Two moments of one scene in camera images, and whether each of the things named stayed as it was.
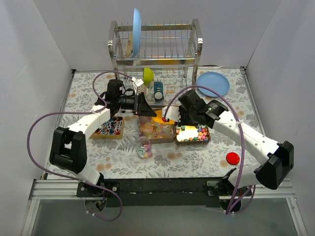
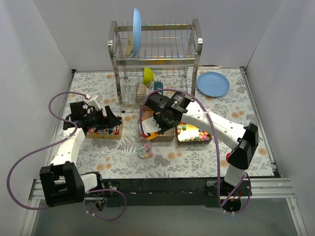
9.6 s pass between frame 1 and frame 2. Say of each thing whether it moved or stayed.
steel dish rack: stayed
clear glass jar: stayed
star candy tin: stayed
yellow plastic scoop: moved
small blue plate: stayed
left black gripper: moved
